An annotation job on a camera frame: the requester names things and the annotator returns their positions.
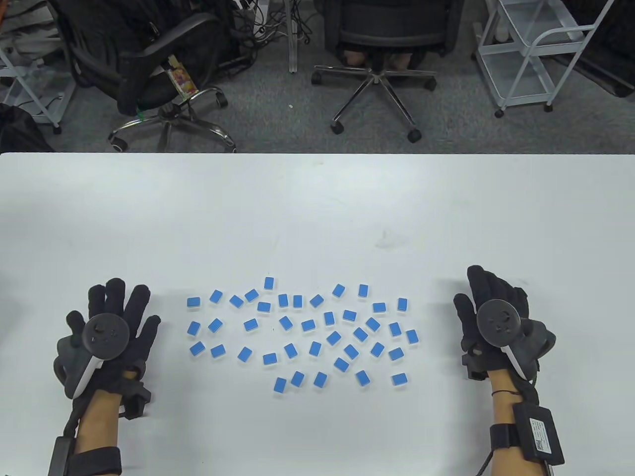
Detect person's right forearm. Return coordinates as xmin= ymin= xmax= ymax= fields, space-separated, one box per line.
xmin=489 ymin=372 xmax=544 ymax=476

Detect person's right hand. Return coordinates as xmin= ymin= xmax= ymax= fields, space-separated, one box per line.
xmin=453 ymin=265 xmax=530 ymax=377

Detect plain black forearm box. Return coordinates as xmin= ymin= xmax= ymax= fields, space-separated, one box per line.
xmin=49 ymin=436 xmax=76 ymax=476

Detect white metal rack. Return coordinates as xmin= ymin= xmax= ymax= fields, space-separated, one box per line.
xmin=0 ymin=30 xmax=76 ymax=135

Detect black chair with chrome base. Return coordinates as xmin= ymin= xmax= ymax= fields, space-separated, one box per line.
xmin=50 ymin=0 xmax=238 ymax=153

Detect black box with white label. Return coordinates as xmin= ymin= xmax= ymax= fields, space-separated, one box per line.
xmin=512 ymin=403 xmax=566 ymax=467

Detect blue mahjong tiles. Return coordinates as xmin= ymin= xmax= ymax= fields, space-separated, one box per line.
xmin=187 ymin=277 xmax=420 ymax=395

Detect person's left hand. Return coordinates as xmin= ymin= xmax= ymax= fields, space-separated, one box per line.
xmin=67 ymin=278 xmax=162 ymax=395

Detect person's left forearm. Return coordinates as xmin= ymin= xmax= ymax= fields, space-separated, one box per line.
xmin=73 ymin=388 xmax=122 ymax=476

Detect white metal cart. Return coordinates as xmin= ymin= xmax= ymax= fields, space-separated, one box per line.
xmin=474 ymin=0 xmax=616 ymax=119

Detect white desk leg post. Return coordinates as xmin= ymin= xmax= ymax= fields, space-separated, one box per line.
xmin=288 ymin=0 xmax=302 ymax=74

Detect black forearm strap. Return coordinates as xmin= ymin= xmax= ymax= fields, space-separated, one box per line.
xmin=67 ymin=446 xmax=123 ymax=476
xmin=490 ymin=424 xmax=521 ymax=451

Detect black mesh office chair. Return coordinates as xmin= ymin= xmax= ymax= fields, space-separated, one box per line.
xmin=312 ymin=0 xmax=467 ymax=143

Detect black bag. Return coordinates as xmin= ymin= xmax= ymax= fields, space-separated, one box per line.
xmin=0 ymin=103 xmax=55 ymax=153

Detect tangle of black cables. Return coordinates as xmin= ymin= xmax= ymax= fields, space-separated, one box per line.
xmin=231 ymin=0 xmax=318 ymax=50

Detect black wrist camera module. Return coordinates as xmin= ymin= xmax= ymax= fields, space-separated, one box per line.
xmin=461 ymin=347 xmax=492 ymax=380
xmin=117 ymin=369 xmax=152 ymax=421

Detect black flat case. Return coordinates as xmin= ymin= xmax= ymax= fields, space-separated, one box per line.
xmin=561 ymin=0 xmax=635 ymax=98

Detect grey crumpled cloth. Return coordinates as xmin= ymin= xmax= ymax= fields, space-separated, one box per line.
xmin=0 ymin=15 xmax=63 ymax=55

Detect colourful snack packet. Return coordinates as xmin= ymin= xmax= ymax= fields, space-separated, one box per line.
xmin=166 ymin=55 xmax=200 ymax=98

